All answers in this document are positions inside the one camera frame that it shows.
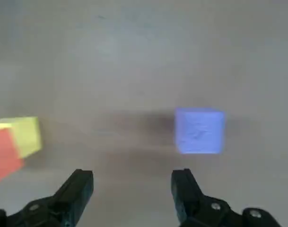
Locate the purple foam cube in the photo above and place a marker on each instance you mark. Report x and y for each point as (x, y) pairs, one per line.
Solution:
(199, 131)

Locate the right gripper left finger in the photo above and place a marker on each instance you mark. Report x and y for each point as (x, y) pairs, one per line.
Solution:
(51, 210)

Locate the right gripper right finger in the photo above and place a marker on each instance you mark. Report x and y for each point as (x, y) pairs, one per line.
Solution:
(205, 210)

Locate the red foam cube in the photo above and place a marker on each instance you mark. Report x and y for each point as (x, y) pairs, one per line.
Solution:
(4, 153)

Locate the yellow foam cube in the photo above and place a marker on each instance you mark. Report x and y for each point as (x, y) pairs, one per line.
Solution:
(28, 137)

